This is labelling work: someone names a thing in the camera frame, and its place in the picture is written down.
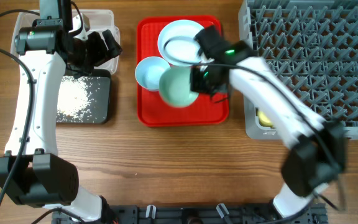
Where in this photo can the white rice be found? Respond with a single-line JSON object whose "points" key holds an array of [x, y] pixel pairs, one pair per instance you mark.
{"points": [[76, 98]]}

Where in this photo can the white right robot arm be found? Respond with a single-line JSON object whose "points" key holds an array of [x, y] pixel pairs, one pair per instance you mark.
{"points": [[317, 147]]}

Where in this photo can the black waste tray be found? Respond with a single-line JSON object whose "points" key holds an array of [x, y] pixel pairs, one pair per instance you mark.
{"points": [[85, 96]]}

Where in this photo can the grey dishwasher rack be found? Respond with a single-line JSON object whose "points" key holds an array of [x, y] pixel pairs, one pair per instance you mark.
{"points": [[312, 47]]}

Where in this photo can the clear plastic bin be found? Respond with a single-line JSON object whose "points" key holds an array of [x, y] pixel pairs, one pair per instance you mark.
{"points": [[96, 20]]}

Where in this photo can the large light blue plate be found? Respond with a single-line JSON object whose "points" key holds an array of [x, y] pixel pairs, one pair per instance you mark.
{"points": [[176, 42]]}

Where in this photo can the yellow plastic cup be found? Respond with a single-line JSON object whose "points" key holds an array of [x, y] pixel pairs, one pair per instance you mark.
{"points": [[264, 120]]}

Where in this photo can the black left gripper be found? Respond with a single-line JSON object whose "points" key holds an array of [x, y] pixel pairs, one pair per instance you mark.
{"points": [[100, 51]]}

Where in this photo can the mint green bowl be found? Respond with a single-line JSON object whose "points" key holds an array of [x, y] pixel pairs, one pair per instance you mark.
{"points": [[174, 87]]}

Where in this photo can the light blue bowl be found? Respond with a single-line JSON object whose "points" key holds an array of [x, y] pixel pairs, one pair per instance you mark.
{"points": [[148, 72]]}

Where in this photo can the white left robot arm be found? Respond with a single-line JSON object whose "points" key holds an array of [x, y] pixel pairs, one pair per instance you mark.
{"points": [[31, 171]]}

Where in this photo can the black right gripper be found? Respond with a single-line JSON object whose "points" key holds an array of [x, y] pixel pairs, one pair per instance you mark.
{"points": [[195, 86]]}

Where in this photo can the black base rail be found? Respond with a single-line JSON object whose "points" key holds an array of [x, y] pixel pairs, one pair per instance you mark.
{"points": [[247, 214]]}

